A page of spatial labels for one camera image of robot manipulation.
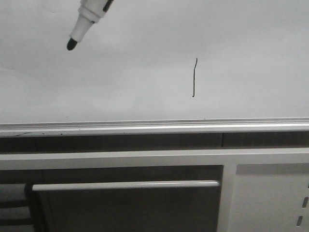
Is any white whiteboard marker black tip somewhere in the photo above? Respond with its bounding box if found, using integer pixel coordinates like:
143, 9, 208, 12
67, 0, 113, 51

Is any large white whiteboard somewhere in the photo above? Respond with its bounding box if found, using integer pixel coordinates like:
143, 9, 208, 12
0, 0, 309, 137

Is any white perforated pegboard panel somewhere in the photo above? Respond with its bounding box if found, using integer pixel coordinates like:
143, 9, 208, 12
228, 163, 309, 232

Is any white horizontal bar rail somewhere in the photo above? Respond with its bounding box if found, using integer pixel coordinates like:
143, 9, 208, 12
32, 180, 221, 191

